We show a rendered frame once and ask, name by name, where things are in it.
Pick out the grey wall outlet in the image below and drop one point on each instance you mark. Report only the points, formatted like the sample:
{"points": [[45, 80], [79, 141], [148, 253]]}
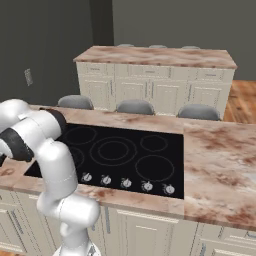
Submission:
{"points": [[28, 77]]}

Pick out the grey stool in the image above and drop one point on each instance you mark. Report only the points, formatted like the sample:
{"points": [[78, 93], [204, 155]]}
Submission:
{"points": [[75, 102], [190, 47], [199, 112], [157, 46], [135, 107]]}

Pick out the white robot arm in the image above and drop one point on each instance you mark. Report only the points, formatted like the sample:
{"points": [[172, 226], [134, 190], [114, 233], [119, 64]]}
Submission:
{"points": [[55, 166]]}

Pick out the silver hob knob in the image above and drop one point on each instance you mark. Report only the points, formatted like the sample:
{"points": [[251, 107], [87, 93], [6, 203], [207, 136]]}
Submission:
{"points": [[146, 186], [106, 180], [86, 177], [126, 182], [168, 189]]}

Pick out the black glass hob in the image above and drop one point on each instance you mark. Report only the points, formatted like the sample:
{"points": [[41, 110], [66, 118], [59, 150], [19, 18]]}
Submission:
{"points": [[133, 163]]}

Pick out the cream drawer front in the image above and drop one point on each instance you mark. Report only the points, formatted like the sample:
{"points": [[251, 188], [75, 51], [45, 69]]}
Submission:
{"points": [[230, 235]]}

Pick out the cream island cupboards marble top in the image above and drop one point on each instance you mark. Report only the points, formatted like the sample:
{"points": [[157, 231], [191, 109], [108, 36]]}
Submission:
{"points": [[156, 76]]}

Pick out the cream cupboard door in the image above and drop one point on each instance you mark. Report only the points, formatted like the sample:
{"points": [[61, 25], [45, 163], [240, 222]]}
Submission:
{"points": [[230, 252], [101, 233], [13, 230], [150, 233]]}

